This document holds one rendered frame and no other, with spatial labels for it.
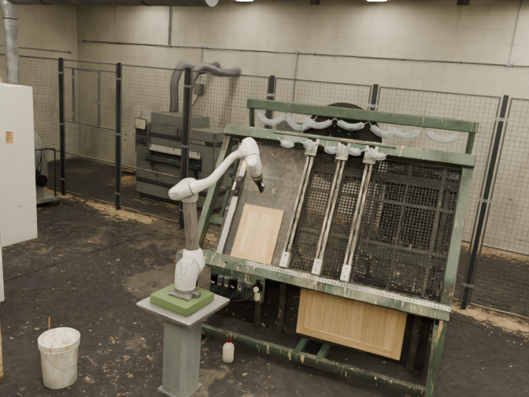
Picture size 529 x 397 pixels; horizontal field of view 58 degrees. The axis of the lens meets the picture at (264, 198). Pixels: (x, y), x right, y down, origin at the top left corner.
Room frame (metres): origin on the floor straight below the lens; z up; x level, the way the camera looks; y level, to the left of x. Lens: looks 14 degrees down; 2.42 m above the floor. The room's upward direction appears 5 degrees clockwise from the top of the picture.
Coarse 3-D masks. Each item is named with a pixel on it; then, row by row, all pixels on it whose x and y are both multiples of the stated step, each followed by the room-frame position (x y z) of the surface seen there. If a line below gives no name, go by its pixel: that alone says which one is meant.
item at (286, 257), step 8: (312, 152) 4.17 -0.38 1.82; (312, 160) 4.16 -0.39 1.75; (312, 168) 4.16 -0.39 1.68; (304, 176) 4.10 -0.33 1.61; (304, 184) 4.10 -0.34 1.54; (304, 192) 4.02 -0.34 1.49; (296, 200) 4.00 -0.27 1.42; (304, 200) 4.03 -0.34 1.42; (296, 208) 3.96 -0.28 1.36; (296, 216) 3.96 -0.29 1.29; (296, 224) 3.88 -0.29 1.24; (288, 232) 3.86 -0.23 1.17; (296, 232) 3.90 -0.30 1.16; (288, 240) 3.83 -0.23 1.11; (288, 248) 3.79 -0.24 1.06; (288, 256) 3.75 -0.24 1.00; (280, 264) 3.73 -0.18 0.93; (288, 264) 3.76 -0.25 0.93
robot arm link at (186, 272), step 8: (184, 264) 3.24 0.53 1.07; (192, 264) 3.25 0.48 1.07; (176, 272) 3.24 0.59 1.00; (184, 272) 3.21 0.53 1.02; (192, 272) 3.23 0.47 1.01; (176, 280) 3.23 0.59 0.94; (184, 280) 3.21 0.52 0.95; (192, 280) 3.23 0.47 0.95; (176, 288) 3.23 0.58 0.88; (184, 288) 3.21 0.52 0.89; (192, 288) 3.24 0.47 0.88
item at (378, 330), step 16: (304, 288) 3.85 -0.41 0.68; (304, 304) 3.85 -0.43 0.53; (320, 304) 3.80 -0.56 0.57; (336, 304) 3.75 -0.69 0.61; (352, 304) 3.71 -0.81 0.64; (368, 304) 3.66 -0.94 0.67; (304, 320) 3.84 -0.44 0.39; (320, 320) 3.79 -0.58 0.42; (336, 320) 3.75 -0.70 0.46; (352, 320) 3.70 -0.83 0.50; (368, 320) 3.65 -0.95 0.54; (384, 320) 3.61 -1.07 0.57; (400, 320) 3.57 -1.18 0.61; (320, 336) 3.78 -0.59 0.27; (336, 336) 3.74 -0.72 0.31; (352, 336) 3.69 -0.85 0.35; (368, 336) 3.65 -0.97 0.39; (384, 336) 3.60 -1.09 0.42; (400, 336) 3.56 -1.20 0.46; (384, 352) 3.59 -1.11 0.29; (400, 352) 3.55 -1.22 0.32
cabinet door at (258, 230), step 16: (256, 208) 4.11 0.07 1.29; (240, 224) 4.06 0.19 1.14; (256, 224) 4.03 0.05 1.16; (272, 224) 3.99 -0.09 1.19; (240, 240) 3.99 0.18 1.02; (256, 240) 3.95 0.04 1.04; (272, 240) 3.91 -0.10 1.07; (240, 256) 3.91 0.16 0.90; (256, 256) 3.87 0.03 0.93; (272, 256) 3.85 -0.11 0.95
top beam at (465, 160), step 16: (224, 128) 4.54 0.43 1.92; (240, 128) 4.49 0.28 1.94; (256, 128) 4.45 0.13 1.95; (320, 144) 4.19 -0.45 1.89; (336, 144) 4.16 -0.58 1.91; (352, 144) 4.12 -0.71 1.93; (400, 160) 4.02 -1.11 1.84; (416, 160) 3.93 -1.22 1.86; (432, 160) 3.86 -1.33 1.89; (448, 160) 3.83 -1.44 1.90; (464, 160) 3.80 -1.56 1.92
